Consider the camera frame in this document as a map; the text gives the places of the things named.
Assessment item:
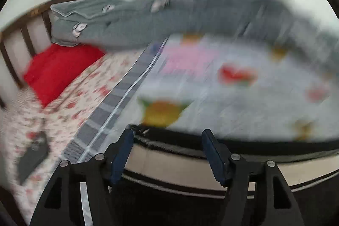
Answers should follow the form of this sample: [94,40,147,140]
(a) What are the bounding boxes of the dark smartphone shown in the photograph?
[18,133,50,184]

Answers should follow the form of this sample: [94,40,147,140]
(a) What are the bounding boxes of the grey floral quilt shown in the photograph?
[50,0,339,79]

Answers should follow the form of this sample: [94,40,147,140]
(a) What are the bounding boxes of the black pants with striped waistband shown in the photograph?
[110,124,339,226]

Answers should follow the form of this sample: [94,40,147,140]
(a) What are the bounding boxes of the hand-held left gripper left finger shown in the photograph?
[29,128,134,226]

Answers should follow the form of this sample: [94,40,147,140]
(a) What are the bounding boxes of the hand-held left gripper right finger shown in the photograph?
[201,129,305,226]

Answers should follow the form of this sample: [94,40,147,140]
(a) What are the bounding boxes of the fruit print plastic cover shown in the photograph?
[61,34,339,163]

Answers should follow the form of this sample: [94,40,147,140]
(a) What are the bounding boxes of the dark wooden bed headboard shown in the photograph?
[0,0,104,110]

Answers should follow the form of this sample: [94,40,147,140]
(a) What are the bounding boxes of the red pillow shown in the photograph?
[23,44,106,107]

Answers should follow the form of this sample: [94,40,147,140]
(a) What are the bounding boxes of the floral bed sheet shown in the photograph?
[0,53,145,226]

